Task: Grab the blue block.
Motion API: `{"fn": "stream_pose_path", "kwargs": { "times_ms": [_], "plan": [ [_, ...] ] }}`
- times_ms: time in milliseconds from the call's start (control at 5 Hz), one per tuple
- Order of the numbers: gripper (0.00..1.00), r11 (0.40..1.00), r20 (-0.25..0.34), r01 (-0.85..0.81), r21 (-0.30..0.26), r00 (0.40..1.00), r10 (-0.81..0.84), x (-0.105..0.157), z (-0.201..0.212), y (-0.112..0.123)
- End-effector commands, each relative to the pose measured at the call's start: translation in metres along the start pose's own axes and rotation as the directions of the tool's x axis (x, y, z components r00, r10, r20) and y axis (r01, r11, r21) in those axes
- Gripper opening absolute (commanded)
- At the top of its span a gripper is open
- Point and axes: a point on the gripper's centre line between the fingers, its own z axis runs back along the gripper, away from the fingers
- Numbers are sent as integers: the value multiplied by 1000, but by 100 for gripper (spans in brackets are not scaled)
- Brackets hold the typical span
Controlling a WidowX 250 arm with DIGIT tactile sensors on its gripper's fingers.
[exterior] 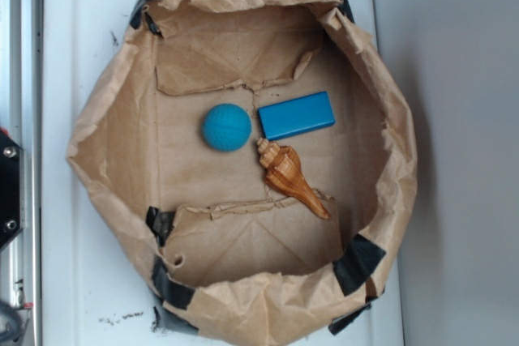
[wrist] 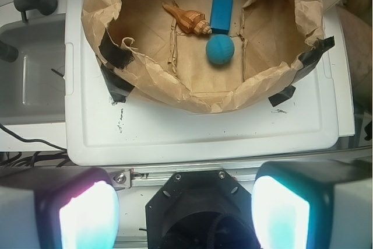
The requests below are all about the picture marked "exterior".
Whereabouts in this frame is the blue rectangular block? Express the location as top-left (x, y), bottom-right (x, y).
top-left (258, 92), bottom-right (336, 140)

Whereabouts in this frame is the orange brown conch shell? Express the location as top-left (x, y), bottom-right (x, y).
top-left (256, 138), bottom-right (330, 220)

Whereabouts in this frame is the blue dimpled ball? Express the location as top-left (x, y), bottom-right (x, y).
top-left (202, 104), bottom-right (251, 152)

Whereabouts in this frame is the brown paper bag bin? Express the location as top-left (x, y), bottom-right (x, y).
top-left (67, 0), bottom-right (417, 345)

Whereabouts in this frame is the black mounting plate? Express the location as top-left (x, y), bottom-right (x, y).
top-left (0, 127), bottom-right (25, 251)

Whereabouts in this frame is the aluminium frame rail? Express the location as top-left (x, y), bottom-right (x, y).
top-left (1, 0), bottom-right (42, 345)

